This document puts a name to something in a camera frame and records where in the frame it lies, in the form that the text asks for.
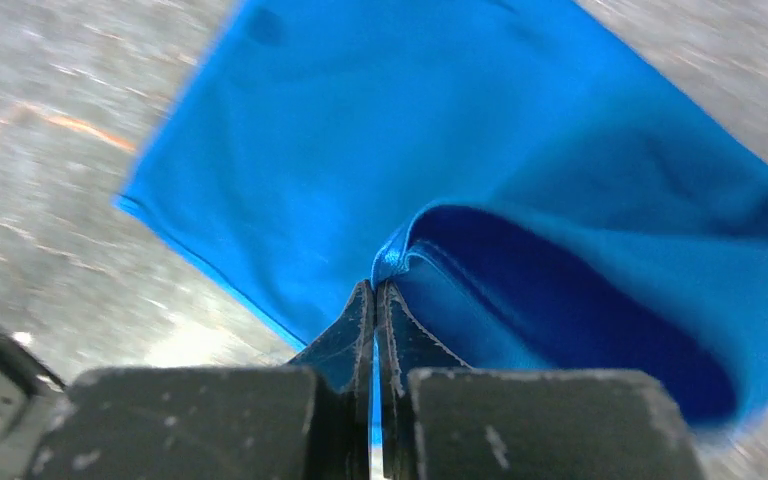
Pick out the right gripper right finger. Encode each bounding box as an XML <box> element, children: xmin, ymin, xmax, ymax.
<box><xmin>376</xmin><ymin>281</ymin><xmax>470</xmax><ymax>479</ymax></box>

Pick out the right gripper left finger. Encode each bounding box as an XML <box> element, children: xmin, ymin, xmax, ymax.
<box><xmin>289</xmin><ymin>280</ymin><xmax>376</xmax><ymax>479</ymax></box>

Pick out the blue cloth napkin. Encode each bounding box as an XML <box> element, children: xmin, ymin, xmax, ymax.
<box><xmin>118</xmin><ymin>1</ymin><xmax>768</xmax><ymax>432</ymax></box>

